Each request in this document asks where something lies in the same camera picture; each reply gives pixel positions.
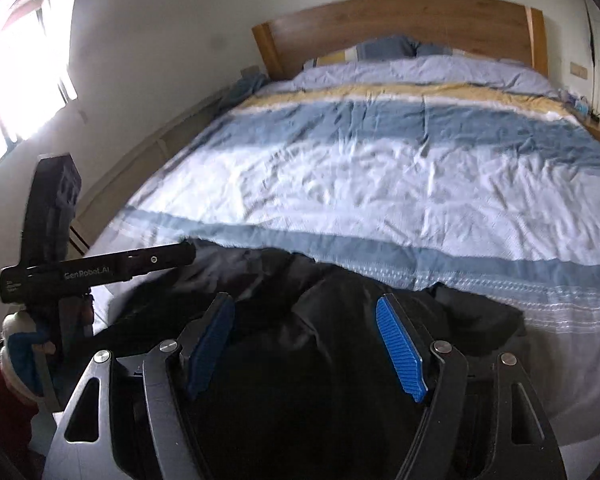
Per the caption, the window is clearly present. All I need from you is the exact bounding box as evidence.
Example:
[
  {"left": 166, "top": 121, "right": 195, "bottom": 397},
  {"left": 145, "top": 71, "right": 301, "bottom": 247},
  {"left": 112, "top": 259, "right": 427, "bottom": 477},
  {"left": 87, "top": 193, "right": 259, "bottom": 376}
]
[{"left": 0, "top": 0, "right": 79, "bottom": 171}]

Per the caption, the wooden headboard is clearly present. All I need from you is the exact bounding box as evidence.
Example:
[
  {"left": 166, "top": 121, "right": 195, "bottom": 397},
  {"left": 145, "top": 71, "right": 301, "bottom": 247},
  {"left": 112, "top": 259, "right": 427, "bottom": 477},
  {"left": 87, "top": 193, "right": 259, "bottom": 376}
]
[{"left": 251, "top": 0, "right": 549, "bottom": 81}]

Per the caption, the bed with striped duvet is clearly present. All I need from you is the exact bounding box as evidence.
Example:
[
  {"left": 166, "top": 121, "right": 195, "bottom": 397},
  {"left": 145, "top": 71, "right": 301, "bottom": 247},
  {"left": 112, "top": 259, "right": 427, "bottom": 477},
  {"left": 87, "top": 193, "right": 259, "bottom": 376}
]
[{"left": 87, "top": 55, "right": 600, "bottom": 461}]

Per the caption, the blue striped pillow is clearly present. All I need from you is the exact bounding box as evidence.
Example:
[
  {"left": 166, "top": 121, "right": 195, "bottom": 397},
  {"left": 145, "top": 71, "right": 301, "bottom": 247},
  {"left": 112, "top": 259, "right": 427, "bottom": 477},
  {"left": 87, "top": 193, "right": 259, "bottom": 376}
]
[
  {"left": 414, "top": 42, "right": 528, "bottom": 67},
  {"left": 314, "top": 35, "right": 417, "bottom": 67}
]

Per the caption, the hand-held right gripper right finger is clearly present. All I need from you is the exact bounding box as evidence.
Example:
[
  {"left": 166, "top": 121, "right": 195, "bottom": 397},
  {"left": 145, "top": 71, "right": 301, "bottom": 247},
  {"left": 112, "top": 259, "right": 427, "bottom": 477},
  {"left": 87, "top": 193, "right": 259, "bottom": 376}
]
[{"left": 375, "top": 295, "right": 568, "bottom": 480}]

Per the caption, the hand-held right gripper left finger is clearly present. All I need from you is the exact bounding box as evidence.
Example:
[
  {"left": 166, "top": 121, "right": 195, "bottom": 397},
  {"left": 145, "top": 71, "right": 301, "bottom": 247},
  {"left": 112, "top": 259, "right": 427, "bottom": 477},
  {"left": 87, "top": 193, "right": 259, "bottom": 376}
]
[{"left": 42, "top": 292, "right": 237, "bottom": 480}]

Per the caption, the black puffer coat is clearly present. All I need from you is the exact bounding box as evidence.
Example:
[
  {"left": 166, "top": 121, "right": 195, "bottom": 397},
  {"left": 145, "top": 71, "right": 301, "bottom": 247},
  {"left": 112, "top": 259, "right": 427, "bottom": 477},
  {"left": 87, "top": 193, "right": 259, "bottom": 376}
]
[{"left": 92, "top": 239, "right": 528, "bottom": 480}]

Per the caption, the small clutter on nightstand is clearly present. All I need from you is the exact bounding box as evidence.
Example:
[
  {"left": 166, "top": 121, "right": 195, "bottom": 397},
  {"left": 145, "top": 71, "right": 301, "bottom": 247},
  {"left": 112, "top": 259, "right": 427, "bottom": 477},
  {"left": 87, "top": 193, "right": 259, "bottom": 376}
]
[{"left": 559, "top": 87, "right": 600, "bottom": 126}]

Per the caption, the person's left hand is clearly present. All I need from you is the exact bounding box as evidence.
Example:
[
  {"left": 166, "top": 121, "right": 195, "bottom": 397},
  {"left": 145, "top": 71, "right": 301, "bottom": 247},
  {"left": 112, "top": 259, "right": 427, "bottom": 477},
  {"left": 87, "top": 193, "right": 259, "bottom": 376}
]
[{"left": 0, "top": 309, "right": 57, "bottom": 402}]

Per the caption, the crumpled blue cloth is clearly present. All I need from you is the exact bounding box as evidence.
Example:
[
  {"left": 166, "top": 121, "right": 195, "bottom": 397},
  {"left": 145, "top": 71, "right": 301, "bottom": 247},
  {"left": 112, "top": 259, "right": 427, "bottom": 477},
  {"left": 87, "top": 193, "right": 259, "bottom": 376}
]
[{"left": 224, "top": 72, "right": 269, "bottom": 107}]

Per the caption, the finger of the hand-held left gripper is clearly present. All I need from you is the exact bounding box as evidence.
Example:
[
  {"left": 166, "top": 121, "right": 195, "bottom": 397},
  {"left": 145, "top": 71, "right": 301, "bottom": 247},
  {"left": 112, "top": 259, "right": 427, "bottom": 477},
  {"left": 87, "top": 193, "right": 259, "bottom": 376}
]
[{"left": 126, "top": 241, "right": 197, "bottom": 281}]

